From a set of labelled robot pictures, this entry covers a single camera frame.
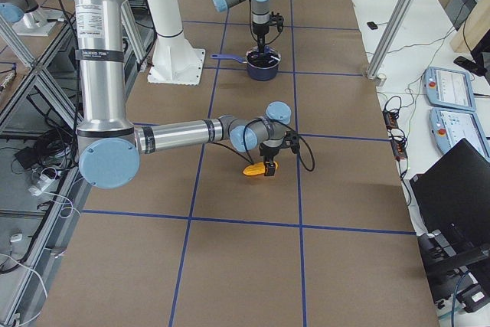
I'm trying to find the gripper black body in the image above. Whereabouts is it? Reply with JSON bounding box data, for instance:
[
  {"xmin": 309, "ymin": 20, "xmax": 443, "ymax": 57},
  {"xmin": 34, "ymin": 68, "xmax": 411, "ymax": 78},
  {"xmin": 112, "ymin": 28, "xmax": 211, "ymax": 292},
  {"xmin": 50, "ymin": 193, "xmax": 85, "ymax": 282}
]
[
  {"xmin": 259, "ymin": 141, "xmax": 282, "ymax": 161},
  {"xmin": 253, "ymin": 25, "xmax": 270, "ymax": 48}
]

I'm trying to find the yellow corn cob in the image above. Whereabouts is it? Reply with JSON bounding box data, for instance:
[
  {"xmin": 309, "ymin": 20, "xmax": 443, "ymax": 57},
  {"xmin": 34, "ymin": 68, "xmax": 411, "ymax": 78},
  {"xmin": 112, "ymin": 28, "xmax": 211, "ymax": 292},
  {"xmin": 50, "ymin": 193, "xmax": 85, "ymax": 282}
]
[{"xmin": 243, "ymin": 162, "xmax": 279, "ymax": 177}]

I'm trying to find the glass pot lid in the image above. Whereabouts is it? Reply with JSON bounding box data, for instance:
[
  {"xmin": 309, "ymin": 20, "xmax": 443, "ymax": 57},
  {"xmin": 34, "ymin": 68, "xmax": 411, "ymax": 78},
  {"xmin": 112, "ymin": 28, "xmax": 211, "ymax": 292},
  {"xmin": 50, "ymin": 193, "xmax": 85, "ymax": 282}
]
[{"xmin": 246, "ymin": 47, "xmax": 282, "ymax": 69}]

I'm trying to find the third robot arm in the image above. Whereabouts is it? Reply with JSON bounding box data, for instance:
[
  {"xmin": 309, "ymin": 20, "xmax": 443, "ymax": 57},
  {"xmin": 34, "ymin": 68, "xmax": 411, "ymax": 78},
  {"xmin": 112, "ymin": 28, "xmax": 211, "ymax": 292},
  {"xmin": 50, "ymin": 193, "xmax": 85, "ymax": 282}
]
[{"xmin": 1, "ymin": 0, "xmax": 65, "ymax": 37}]

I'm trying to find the dark blue saucepan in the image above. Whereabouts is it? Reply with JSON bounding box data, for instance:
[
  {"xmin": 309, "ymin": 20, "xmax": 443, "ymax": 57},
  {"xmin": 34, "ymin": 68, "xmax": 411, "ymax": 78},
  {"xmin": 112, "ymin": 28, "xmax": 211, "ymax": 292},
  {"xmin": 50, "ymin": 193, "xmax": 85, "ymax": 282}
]
[{"xmin": 211, "ymin": 46, "xmax": 282, "ymax": 81}]

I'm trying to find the small black device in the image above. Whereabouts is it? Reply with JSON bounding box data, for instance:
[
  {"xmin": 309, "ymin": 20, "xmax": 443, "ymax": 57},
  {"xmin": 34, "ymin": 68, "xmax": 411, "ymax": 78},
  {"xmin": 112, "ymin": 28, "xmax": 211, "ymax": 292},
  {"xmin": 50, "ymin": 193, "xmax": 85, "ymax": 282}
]
[{"xmin": 367, "ymin": 21, "xmax": 378, "ymax": 30}]

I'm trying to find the orange black power strip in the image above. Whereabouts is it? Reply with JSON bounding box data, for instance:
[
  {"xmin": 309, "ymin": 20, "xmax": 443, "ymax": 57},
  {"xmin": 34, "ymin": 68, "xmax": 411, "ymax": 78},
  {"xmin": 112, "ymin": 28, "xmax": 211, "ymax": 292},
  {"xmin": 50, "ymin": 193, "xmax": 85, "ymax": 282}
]
[{"xmin": 383, "ymin": 110, "xmax": 408, "ymax": 162}]

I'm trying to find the lower teach pendant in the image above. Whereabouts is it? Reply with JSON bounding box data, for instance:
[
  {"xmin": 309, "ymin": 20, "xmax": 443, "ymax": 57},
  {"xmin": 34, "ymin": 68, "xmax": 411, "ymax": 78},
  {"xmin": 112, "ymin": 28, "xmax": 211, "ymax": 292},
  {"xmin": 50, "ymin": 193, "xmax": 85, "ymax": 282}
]
[{"xmin": 430, "ymin": 107, "xmax": 489, "ymax": 160}]

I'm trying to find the teach pendant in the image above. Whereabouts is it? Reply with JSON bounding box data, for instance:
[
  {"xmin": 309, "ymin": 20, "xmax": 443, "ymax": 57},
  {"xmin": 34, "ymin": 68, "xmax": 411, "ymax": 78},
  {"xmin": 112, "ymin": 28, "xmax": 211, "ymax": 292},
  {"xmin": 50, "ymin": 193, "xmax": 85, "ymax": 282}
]
[
  {"xmin": 430, "ymin": 107, "xmax": 489, "ymax": 160},
  {"xmin": 423, "ymin": 67, "xmax": 476, "ymax": 112}
]

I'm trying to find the black laptop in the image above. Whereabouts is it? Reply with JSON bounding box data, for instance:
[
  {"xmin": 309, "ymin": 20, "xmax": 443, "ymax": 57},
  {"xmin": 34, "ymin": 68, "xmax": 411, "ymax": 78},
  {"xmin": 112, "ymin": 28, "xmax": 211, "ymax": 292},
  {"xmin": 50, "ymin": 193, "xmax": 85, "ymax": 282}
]
[{"xmin": 410, "ymin": 139, "xmax": 489, "ymax": 244}]

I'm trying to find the upper teach pendant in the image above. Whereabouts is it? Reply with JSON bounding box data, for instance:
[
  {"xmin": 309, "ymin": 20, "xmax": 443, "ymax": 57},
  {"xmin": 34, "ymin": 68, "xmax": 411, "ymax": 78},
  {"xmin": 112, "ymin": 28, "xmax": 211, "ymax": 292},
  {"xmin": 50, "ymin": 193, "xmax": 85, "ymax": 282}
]
[{"xmin": 423, "ymin": 67, "xmax": 476, "ymax": 112}]

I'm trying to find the black phone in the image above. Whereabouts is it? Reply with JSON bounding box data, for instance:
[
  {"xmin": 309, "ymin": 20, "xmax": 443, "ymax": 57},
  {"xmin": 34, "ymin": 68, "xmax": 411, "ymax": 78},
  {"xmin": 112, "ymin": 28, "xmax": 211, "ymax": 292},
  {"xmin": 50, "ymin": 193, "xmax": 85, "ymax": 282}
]
[{"xmin": 453, "ymin": 56, "xmax": 487, "ymax": 77}]

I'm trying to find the black monitor stand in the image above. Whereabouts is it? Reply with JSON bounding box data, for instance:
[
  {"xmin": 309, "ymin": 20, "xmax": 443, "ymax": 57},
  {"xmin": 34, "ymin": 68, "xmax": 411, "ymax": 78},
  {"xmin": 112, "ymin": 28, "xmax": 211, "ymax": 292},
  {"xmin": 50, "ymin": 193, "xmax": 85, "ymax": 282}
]
[{"xmin": 417, "ymin": 225, "xmax": 489, "ymax": 313}]

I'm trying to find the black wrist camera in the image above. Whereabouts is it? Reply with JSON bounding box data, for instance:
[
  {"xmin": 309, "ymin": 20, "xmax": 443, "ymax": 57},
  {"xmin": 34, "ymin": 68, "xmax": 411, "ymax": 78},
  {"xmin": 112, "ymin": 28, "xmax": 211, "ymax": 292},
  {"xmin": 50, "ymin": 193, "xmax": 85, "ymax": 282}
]
[
  {"xmin": 269, "ymin": 11, "xmax": 284, "ymax": 34},
  {"xmin": 283, "ymin": 131, "xmax": 300, "ymax": 155}
]

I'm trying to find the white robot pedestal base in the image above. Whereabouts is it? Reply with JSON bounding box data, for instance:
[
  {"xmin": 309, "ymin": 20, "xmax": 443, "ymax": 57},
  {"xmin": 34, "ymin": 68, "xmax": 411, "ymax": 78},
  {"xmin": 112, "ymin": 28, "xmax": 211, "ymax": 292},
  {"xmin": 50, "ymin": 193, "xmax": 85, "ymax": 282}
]
[{"xmin": 147, "ymin": 0, "xmax": 205, "ymax": 86}]

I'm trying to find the aluminium frame post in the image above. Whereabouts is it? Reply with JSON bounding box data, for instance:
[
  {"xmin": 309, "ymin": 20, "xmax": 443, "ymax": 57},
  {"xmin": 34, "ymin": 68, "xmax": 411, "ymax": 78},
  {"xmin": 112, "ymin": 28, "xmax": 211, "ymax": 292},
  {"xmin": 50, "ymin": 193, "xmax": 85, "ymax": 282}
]
[{"xmin": 365, "ymin": 0, "xmax": 414, "ymax": 87}]

